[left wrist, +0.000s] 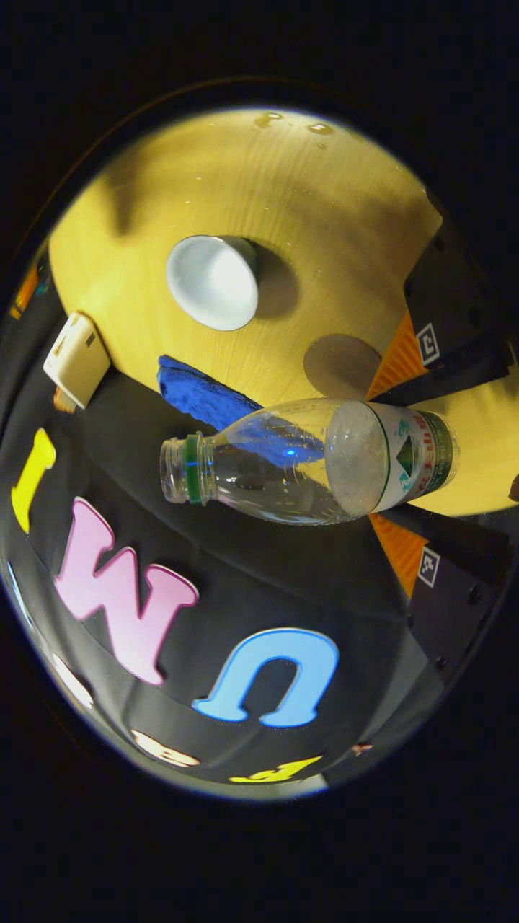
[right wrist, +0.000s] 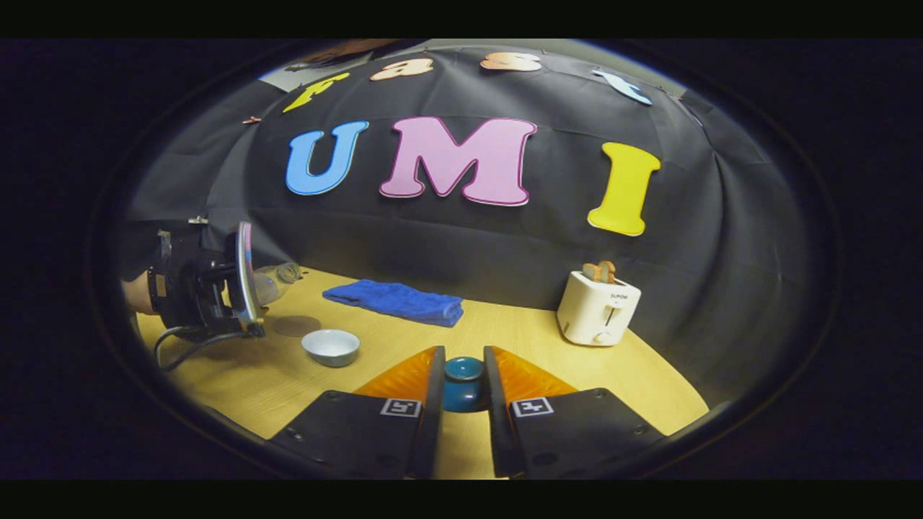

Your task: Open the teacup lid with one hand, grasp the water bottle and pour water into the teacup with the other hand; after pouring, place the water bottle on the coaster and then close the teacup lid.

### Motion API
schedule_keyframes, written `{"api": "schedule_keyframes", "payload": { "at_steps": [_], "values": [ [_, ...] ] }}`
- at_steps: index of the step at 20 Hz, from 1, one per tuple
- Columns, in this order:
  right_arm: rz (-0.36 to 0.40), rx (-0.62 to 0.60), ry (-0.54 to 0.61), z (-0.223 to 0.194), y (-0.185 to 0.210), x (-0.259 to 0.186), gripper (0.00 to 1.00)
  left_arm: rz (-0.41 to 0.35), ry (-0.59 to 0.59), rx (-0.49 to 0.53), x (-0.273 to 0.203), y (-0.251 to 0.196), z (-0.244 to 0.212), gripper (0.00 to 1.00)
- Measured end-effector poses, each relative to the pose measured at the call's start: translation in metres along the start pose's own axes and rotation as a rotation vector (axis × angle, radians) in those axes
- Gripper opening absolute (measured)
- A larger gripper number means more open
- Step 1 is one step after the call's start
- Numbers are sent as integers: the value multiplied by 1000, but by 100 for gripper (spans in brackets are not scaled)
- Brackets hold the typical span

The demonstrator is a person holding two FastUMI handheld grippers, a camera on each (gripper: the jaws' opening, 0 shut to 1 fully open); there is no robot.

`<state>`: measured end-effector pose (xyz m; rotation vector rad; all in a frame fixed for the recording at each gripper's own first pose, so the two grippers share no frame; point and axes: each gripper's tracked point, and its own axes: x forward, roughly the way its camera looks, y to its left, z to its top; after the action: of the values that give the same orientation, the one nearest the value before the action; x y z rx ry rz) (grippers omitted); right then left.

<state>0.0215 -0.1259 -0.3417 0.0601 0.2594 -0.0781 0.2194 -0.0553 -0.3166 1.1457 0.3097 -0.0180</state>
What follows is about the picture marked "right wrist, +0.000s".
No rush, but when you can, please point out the white teacup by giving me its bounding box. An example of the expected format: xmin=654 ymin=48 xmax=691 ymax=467
xmin=301 ymin=329 xmax=361 ymax=368

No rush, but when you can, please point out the black cable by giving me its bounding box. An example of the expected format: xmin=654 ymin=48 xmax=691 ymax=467
xmin=154 ymin=324 xmax=255 ymax=373

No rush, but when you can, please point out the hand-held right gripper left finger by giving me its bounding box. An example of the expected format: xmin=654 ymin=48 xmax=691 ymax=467
xmin=268 ymin=345 xmax=446 ymax=479

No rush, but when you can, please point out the blue folded towel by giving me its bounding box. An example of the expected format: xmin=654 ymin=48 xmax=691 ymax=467
xmin=322 ymin=280 xmax=464 ymax=328

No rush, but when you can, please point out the black backdrop cloth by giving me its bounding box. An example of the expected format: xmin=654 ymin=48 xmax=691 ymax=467
xmin=119 ymin=47 xmax=808 ymax=408

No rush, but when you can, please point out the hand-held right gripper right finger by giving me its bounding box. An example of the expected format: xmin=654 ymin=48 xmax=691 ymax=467
xmin=483 ymin=345 xmax=666 ymax=479

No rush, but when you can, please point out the clear plastic water bottle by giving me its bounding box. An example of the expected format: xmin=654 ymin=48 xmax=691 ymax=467
xmin=252 ymin=262 xmax=304 ymax=307

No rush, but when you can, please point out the white toaster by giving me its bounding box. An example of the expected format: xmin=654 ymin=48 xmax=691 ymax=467
xmin=557 ymin=270 xmax=641 ymax=347

